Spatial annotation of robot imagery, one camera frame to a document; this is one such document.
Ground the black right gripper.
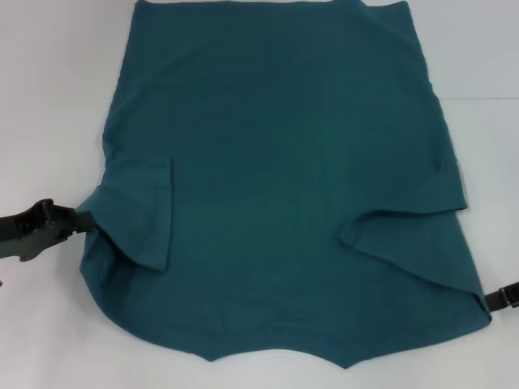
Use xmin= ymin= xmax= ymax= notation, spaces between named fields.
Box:
xmin=478 ymin=280 xmax=519 ymax=312

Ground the teal blue t-shirt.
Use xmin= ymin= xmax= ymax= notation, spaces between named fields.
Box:
xmin=79 ymin=0 xmax=494 ymax=360

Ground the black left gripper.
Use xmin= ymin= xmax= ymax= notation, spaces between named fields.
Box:
xmin=0 ymin=199 xmax=97 ymax=263

